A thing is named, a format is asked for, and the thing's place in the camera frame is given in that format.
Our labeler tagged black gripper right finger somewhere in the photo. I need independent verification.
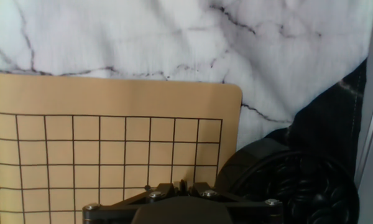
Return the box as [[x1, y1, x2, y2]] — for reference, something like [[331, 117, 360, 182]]
[[183, 182, 283, 224]]

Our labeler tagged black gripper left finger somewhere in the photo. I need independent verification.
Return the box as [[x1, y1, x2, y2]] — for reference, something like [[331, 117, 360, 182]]
[[82, 182, 183, 224]]

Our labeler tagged black round stone bowl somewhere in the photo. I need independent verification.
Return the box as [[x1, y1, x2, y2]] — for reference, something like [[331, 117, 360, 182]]
[[214, 138, 361, 224]]

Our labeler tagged tan go board mat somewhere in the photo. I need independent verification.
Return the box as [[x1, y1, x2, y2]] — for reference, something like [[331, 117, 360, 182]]
[[0, 72, 243, 224]]

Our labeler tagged black marble cloth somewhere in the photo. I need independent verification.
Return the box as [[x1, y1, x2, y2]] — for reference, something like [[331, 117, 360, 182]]
[[264, 58, 368, 187]]

